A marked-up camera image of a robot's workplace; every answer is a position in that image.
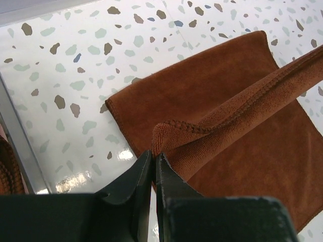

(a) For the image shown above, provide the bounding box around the brown microfibre towel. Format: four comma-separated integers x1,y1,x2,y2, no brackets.
0,137,25,195

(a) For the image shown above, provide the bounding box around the clear grey plastic bin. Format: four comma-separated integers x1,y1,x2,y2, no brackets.
1,79,51,195

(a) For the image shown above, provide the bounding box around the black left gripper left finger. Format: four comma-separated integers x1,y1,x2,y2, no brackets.
1,151,152,241

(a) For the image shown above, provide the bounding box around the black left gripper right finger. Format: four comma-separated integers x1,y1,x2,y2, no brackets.
155,154,298,241

